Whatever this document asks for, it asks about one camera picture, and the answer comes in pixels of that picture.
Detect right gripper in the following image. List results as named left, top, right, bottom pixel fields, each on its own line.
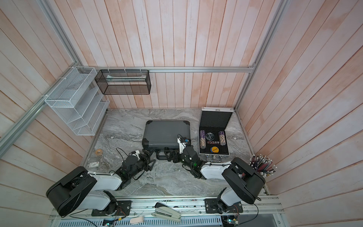
left=165, top=148, right=195, bottom=171

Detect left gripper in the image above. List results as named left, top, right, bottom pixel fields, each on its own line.
left=130, top=148, right=156, bottom=179

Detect dark grey poker case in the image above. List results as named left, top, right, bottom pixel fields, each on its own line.
left=142, top=120, right=191, bottom=160

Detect silver aluminium poker case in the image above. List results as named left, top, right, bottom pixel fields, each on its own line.
left=199, top=107, right=234, bottom=162

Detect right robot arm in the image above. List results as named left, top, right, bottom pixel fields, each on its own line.
left=157, top=144, right=266, bottom=214

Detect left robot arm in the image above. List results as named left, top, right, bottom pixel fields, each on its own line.
left=46, top=149, right=155, bottom=217

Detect yellow dealer button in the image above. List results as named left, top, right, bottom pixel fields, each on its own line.
left=210, top=146, right=219, bottom=153

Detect grey stapler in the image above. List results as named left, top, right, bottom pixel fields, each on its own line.
left=151, top=202, right=181, bottom=222

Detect purple chip stack right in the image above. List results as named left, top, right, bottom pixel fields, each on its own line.
left=218, top=131, right=226, bottom=146

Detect tape roll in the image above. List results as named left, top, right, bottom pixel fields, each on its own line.
left=95, top=148, right=103, bottom=157

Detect pink eraser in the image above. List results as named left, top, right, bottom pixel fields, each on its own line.
left=130, top=216, right=144, bottom=225

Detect small white card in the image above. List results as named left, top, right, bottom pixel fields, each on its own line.
left=88, top=162, right=99, bottom=168

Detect red pencil cup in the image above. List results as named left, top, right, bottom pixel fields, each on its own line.
left=249, top=155, right=277, bottom=177

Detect black mesh basket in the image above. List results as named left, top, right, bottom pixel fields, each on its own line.
left=95, top=69, right=151, bottom=95

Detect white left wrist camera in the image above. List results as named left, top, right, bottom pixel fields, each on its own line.
left=131, top=150, right=140, bottom=160

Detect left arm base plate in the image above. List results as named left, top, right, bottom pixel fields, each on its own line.
left=91, top=200, right=132, bottom=217

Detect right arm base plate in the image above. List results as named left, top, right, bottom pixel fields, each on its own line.
left=204, top=198, right=243, bottom=214

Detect white wire mesh shelf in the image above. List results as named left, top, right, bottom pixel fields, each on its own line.
left=45, top=67, right=110, bottom=136

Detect aluminium frame rail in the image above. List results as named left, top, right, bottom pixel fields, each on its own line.
left=95, top=66, right=254, bottom=73

